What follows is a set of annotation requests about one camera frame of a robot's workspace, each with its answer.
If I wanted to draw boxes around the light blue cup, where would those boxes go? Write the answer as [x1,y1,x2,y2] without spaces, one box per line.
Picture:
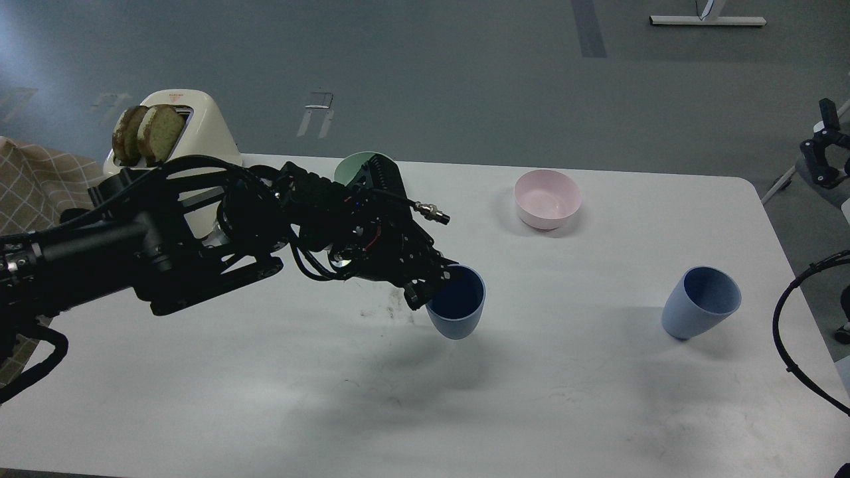
[661,266,742,340]

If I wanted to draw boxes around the black right-side cable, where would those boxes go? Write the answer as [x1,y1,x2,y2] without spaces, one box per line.
[772,251,850,418]

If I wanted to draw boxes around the dark blue cup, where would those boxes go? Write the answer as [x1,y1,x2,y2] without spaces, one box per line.
[425,264,487,340]

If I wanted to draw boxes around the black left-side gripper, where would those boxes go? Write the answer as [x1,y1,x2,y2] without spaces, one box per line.
[282,154,464,311]

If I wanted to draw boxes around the pink bowl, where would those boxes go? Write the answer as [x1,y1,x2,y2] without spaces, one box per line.
[513,169,583,231]

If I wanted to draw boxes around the front toast slice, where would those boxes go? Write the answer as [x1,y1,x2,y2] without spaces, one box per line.
[136,105,185,167]

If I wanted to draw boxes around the cream white toaster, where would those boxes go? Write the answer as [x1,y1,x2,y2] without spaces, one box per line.
[103,90,242,175]

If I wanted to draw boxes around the black left-side robot arm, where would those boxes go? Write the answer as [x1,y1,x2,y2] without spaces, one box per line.
[2,154,462,402]

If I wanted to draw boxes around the white desk leg base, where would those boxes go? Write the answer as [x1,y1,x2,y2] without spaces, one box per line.
[649,1,768,28]

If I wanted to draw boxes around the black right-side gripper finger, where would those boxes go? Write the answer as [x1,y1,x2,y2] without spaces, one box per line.
[800,98,850,190]

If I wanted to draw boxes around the beige checked cloth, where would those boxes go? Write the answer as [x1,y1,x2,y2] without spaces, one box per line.
[0,136,107,389]

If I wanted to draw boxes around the green bowl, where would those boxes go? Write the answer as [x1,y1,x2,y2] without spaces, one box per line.
[332,151,394,185]

